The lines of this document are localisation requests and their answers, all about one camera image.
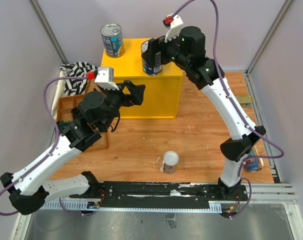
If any white lid clear jar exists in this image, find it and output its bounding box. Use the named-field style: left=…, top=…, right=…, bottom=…
left=160, top=150, right=179, bottom=174

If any blue label tin can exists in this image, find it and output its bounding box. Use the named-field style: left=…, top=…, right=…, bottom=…
left=100, top=23, right=125, bottom=58

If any yellow wooden box counter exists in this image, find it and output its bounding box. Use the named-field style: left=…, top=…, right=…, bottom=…
left=101, top=38, right=183, bottom=119

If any gold rectangular tin can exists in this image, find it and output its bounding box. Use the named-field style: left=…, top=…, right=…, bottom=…
left=236, top=95, right=253, bottom=108

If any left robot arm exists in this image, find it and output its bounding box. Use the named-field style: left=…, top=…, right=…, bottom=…
left=0, top=80, right=146, bottom=215

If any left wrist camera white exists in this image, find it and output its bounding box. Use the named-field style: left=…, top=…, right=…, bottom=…
left=86, top=66, right=119, bottom=91

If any black rolled cloth middle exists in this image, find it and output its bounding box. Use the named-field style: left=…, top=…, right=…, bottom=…
left=71, top=106, right=82, bottom=120

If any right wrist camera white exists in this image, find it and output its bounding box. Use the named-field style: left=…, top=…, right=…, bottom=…
left=163, top=14, right=184, bottom=43

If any wooden compartment tray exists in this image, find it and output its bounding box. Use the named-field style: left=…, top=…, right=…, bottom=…
left=56, top=94, right=110, bottom=153

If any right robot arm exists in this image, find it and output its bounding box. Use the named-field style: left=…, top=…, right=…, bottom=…
left=141, top=26, right=266, bottom=200

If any black white striped cloth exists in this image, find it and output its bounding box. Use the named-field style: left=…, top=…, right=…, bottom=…
left=59, top=62, right=97, bottom=96

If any dark blue tin can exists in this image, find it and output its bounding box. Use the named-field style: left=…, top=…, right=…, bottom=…
left=140, top=40, right=163, bottom=76

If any white plastic spoon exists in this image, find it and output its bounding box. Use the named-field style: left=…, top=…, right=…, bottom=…
left=252, top=146, right=264, bottom=168

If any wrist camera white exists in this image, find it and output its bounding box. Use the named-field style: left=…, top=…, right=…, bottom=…
left=86, top=66, right=119, bottom=91
left=163, top=14, right=184, bottom=43

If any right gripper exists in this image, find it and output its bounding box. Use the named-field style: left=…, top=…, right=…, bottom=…
left=141, top=28, right=191, bottom=70

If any blue yellow rolled cloth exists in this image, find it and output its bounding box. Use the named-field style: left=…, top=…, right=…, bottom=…
left=56, top=120, right=71, bottom=134

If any white cloth roll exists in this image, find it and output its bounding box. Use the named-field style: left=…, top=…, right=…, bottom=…
left=51, top=79, right=66, bottom=120

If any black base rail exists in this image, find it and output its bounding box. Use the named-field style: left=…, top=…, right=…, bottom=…
left=69, top=181, right=249, bottom=210

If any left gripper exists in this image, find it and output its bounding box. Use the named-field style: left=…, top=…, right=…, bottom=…
left=100, top=79, right=146, bottom=131

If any colourful tall can lying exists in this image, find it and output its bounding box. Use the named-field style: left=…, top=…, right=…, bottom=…
left=244, top=157, right=263, bottom=173

